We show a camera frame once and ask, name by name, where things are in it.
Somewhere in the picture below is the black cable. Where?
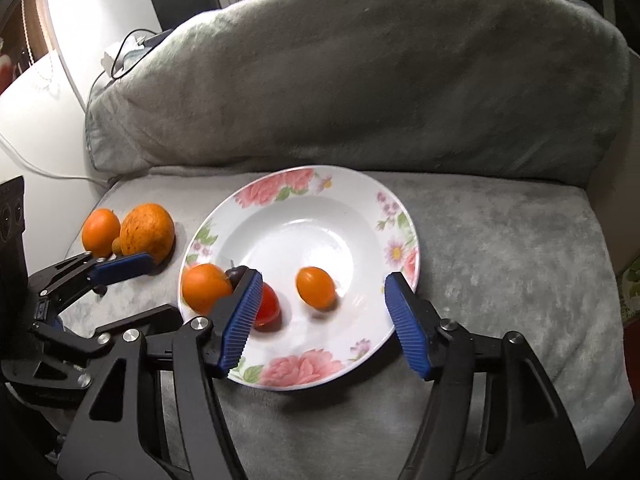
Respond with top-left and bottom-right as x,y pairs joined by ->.
110,27 -> 174,80

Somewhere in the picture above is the small brown longan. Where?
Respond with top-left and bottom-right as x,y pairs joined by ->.
112,237 -> 122,256

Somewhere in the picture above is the floral white plate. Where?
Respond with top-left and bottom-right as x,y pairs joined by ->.
181,166 -> 420,391

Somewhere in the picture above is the small orange tangerine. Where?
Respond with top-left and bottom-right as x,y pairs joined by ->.
181,263 -> 233,315

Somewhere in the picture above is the red tomato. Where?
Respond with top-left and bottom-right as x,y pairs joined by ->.
254,283 -> 281,330

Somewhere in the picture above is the grey cushion backrest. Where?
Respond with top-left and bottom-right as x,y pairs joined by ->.
86,0 -> 630,186

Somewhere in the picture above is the dark plum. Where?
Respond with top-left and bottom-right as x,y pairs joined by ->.
224,261 -> 248,289

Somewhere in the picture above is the white cable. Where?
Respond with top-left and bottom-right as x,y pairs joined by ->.
0,131 -> 109,183

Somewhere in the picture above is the smooth large orange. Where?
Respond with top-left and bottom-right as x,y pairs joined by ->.
81,208 -> 120,258

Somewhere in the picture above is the speckled large orange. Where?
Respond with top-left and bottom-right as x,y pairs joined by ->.
119,203 -> 175,266

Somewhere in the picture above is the small orange kumquat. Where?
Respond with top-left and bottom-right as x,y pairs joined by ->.
295,266 -> 337,311

